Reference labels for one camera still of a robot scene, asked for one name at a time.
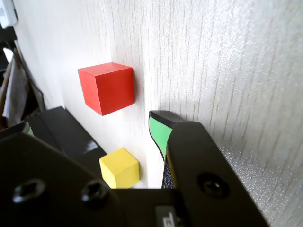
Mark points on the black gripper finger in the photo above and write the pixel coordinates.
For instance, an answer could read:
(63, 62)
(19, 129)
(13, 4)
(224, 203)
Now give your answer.
(201, 160)
(35, 170)

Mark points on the yellow wooden cube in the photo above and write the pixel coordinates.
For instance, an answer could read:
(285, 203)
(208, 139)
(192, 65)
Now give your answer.
(120, 168)

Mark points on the red wooden cube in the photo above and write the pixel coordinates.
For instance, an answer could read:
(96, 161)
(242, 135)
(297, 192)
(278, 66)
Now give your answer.
(111, 92)

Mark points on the black open box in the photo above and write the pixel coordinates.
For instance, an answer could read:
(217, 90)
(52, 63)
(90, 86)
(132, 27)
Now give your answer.
(75, 134)

